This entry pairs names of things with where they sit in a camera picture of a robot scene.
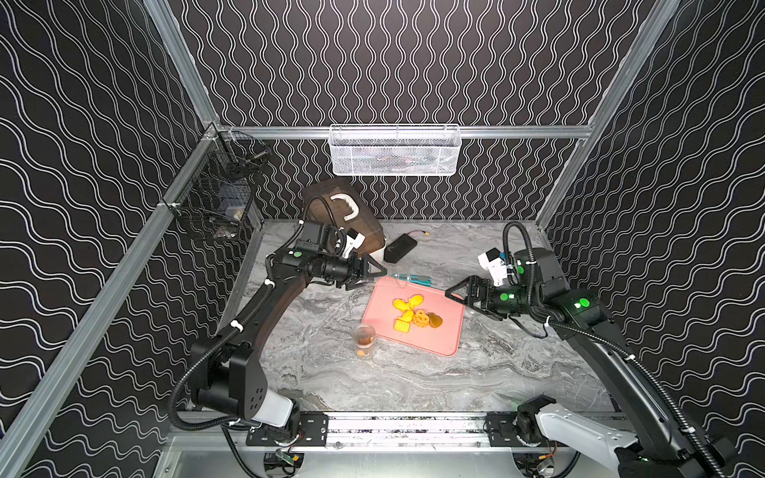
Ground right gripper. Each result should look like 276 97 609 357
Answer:
444 277 540 318

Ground brown round cookie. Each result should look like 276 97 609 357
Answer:
428 313 443 329

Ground pretzel shaped cookie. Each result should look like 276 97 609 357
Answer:
412 310 430 328

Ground small yellow cookie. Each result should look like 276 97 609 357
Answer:
392 299 410 313

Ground clear jar dark cookies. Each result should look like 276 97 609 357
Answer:
352 324 377 358

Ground square waffle cookie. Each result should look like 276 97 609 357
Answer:
394 320 410 334

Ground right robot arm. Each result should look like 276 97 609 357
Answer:
445 221 736 477

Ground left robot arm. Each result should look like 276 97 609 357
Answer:
167 209 388 435

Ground black battery pack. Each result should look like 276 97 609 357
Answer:
384 233 418 264

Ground pink plastic tray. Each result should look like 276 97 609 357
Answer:
362 277 464 357

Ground teal utility knife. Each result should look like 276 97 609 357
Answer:
392 274 432 287

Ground white box brown lid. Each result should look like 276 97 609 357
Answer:
302 177 386 255

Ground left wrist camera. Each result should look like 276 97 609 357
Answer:
342 228 366 259

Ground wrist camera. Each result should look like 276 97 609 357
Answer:
342 228 366 259
478 248 508 287

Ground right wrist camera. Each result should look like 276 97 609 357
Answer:
478 248 508 287

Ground white mesh wall basket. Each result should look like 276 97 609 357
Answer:
328 125 462 176

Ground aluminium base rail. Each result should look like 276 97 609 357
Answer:
166 410 653 452

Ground black wire wall basket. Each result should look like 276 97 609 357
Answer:
171 131 272 242

